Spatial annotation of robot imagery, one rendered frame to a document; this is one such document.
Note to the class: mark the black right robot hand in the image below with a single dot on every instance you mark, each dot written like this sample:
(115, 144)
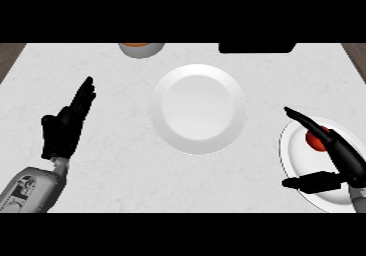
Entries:
(344, 156)

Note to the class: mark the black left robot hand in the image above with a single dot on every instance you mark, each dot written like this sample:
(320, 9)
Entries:
(62, 130)

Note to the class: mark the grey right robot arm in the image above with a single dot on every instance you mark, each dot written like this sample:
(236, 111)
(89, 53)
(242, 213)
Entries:
(360, 199)

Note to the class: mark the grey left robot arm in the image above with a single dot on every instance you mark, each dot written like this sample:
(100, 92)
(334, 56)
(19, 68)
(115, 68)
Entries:
(31, 188)

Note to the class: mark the red tomato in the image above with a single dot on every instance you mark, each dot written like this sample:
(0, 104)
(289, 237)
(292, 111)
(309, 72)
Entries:
(316, 142)

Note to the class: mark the large white oval plate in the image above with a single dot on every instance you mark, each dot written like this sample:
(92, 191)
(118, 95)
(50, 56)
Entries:
(198, 109)

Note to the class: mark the grey bowl with orange content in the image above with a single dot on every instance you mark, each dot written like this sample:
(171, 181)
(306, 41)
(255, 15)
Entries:
(140, 50)

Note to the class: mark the black appliance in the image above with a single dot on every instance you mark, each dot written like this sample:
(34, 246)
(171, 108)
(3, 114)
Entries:
(257, 47)

